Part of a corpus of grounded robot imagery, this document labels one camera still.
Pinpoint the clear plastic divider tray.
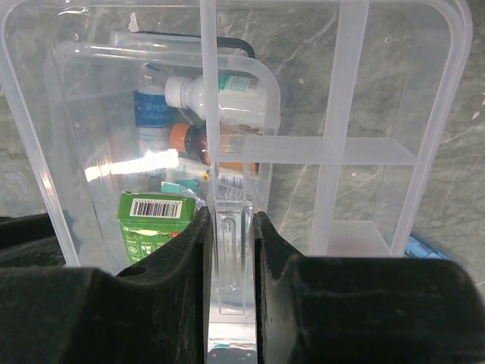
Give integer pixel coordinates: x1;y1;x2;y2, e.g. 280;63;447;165
1;1;472;323

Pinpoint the clear plastic storage box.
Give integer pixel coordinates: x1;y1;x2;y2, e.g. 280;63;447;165
43;30;283;274

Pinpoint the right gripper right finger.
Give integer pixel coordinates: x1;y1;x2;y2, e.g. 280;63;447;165
252;212;484;363

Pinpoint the small blue-label vial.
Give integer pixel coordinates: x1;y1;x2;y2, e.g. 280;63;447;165
133;63;175;156

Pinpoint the white medicine bottle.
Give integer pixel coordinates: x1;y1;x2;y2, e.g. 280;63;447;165
164;74;267;128

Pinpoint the brown medicine bottle orange cap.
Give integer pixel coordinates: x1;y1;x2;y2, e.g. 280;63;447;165
170;123;261;166

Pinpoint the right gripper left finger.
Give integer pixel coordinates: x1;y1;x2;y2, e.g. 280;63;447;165
1;208;211;363

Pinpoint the teal-header plastic sachet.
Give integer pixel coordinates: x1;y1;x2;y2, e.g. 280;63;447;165
161;178;200;197

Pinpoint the blue plastic applicator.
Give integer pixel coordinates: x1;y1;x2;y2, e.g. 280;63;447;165
405;234;446;259

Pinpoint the green medicine box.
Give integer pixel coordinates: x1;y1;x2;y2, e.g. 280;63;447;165
117;192;196;265

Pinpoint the white tube packet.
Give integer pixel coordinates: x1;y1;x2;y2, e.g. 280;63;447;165
207;322;258;364

